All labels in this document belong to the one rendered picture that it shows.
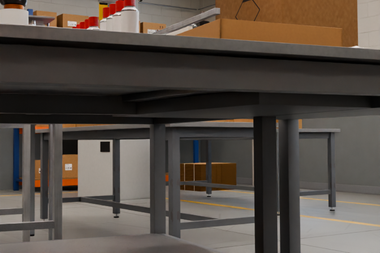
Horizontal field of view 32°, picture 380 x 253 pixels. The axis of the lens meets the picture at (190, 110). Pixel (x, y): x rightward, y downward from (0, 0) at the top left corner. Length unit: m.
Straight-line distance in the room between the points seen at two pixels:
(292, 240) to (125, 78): 1.76
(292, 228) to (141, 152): 5.29
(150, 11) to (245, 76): 10.04
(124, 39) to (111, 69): 0.06
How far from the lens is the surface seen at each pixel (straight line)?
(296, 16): 1.61
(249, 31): 1.17
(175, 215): 3.81
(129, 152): 7.78
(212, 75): 1.14
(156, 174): 3.22
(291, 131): 2.71
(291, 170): 2.71
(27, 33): 1.00
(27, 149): 4.08
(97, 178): 7.87
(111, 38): 1.03
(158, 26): 10.35
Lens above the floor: 0.66
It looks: 3 degrees up
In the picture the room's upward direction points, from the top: straight up
